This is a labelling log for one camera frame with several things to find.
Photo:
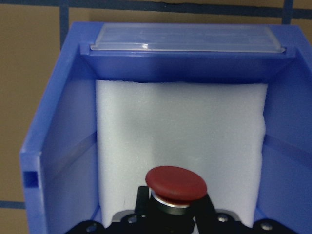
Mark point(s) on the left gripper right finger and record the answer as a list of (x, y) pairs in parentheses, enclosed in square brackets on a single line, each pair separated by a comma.
[(205, 215)]

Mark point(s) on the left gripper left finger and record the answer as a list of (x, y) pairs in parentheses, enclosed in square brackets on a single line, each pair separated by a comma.
[(142, 200)]

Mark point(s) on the red mushroom push button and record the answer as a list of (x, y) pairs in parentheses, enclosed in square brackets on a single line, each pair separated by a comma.
[(174, 189)]

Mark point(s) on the white foam pad source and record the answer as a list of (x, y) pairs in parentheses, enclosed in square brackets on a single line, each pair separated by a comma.
[(214, 130)]

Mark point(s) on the blue source bin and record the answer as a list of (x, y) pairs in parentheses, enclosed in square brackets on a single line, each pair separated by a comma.
[(59, 158)]

